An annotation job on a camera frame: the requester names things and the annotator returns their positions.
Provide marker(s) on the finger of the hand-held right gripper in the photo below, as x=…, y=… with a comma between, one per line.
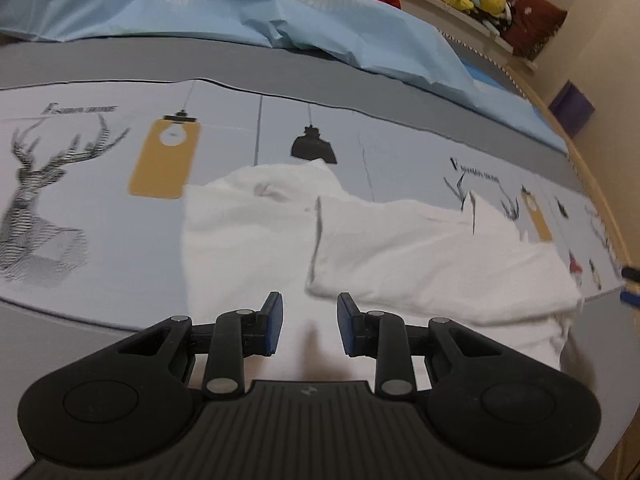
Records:
x=631, y=297
x=631, y=273

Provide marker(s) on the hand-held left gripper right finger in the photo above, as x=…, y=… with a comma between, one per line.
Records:
x=347, y=324

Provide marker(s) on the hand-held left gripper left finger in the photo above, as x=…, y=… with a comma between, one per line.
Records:
x=272, y=321

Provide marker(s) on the white long-sleeved shirt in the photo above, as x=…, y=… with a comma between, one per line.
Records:
x=400, y=250

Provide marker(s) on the grey deer-print bed sheet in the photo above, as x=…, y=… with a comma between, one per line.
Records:
x=100, y=290

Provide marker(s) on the purple box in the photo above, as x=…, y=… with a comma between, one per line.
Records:
x=572, y=107

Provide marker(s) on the dark red cushion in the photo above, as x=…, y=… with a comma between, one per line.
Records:
x=535, y=22

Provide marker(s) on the white window sill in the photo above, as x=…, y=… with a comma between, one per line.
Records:
x=480, y=35

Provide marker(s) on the light blue duvet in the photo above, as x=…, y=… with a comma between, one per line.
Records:
x=200, y=10

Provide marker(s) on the wooden bed frame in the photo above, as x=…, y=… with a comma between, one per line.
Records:
x=597, y=182

